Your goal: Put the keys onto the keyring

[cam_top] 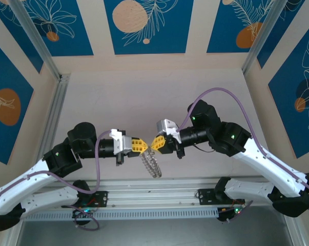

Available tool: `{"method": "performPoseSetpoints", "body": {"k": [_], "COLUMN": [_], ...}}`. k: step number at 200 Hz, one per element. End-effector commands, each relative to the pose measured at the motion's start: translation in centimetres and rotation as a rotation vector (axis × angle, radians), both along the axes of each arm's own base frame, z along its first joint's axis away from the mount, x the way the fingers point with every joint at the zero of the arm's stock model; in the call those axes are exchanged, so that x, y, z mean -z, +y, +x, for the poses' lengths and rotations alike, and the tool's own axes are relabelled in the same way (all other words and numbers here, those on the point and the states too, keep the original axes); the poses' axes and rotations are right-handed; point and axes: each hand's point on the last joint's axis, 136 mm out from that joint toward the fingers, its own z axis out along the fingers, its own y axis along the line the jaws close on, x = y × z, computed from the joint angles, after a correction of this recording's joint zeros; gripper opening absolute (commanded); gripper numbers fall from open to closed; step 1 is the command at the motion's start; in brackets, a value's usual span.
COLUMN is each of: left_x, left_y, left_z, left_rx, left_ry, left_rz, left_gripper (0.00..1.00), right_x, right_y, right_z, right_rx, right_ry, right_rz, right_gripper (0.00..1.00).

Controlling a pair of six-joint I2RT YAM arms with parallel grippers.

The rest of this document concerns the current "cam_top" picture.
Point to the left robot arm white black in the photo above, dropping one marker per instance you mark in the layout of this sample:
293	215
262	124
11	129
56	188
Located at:
28	182

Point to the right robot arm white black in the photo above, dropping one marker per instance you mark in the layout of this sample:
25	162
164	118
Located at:
269	169

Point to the base wiring with green light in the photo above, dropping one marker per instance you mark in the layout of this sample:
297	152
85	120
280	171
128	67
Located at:
232	212

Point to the aluminium side rail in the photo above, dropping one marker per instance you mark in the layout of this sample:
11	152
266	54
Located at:
55	112

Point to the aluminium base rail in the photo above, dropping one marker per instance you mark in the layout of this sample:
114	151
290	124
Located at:
149	194

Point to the aluminium frame post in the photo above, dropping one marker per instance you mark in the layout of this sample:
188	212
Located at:
36	41
260	36

